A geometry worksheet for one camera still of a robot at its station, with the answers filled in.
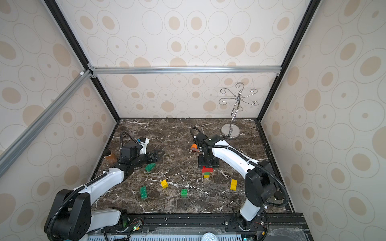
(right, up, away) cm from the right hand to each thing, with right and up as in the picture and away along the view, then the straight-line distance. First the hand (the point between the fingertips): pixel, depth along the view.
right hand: (210, 166), depth 84 cm
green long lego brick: (-37, -14, -1) cm, 40 cm away
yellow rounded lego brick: (-25, -10, -1) cm, 27 cm away
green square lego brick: (-1, -6, +8) cm, 10 cm away
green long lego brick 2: (-37, -2, +7) cm, 37 cm away
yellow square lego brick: (-2, -7, +6) cm, 9 cm away
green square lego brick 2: (-14, -14, -3) cm, 20 cm away
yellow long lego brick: (+14, -11, +1) cm, 17 cm away
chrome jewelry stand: (+18, +21, +25) cm, 37 cm away
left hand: (-26, +8, +1) cm, 28 cm away
